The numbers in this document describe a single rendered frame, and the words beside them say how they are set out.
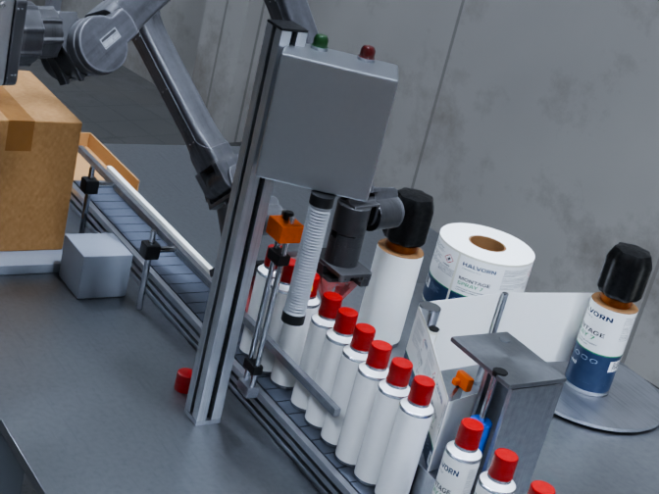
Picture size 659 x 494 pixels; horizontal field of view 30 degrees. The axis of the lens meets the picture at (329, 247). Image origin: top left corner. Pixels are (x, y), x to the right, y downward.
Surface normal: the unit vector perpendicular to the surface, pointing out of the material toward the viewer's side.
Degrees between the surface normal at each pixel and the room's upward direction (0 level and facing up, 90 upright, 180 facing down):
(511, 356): 0
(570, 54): 90
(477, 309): 90
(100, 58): 63
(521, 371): 0
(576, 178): 90
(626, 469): 0
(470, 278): 90
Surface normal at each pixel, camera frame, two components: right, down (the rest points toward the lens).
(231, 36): -0.72, 0.11
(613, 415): 0.22, -0.90
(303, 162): -0.05, 0.37
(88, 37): 0.69, -0.03
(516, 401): 0.52, 0.44
